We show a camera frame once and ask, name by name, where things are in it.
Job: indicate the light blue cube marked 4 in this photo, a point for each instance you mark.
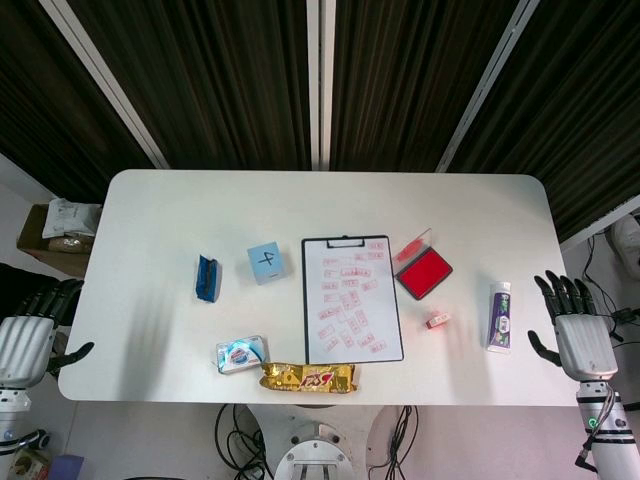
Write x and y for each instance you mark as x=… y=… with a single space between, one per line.
x=267 y=262

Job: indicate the printed snack bag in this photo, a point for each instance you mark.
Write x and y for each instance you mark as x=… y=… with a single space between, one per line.
x=30 y=465

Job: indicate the white stamp with red base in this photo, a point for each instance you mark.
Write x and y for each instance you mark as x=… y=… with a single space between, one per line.
x=439 y=320

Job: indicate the white plastic mailer bag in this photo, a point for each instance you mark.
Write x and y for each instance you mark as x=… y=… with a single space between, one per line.
x=67 y=217

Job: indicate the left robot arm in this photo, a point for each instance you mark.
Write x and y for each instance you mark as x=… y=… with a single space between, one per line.
x=12 y=415

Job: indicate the red ink pad clear lid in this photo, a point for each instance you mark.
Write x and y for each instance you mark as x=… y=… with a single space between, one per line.
x=424 y=272

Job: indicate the purple block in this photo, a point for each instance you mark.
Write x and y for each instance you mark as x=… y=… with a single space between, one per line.
x=67 y=467

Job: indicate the white double frame post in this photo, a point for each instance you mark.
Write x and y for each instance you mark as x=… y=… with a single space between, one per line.
x=320 y=75

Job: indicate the brown cardboard box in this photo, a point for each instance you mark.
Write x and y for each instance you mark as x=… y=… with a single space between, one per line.
x=32 y=240

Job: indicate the white slotted frame post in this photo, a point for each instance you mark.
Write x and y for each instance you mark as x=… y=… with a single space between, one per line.
x=485 y=80

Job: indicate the dark pleated curtain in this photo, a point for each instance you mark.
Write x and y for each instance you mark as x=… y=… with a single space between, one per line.
x=225 y=75

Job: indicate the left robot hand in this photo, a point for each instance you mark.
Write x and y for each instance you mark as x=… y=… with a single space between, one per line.
x=25 y=350

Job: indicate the gold biscuit packet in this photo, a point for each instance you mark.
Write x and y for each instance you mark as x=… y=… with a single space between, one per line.
x=307 y=379

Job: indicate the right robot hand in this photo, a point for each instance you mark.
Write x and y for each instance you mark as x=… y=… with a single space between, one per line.
x=585 y=345

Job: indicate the white blue soap box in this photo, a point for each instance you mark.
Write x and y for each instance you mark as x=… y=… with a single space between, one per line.
x=242 y=355

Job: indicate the black clipboard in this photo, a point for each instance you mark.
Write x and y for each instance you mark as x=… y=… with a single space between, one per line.
x=345 y=243

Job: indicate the purple white toothpaste tube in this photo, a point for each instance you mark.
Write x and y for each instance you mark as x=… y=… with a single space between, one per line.
x=500 y=320

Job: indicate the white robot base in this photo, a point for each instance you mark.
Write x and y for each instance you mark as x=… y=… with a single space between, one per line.
x=312 y=450

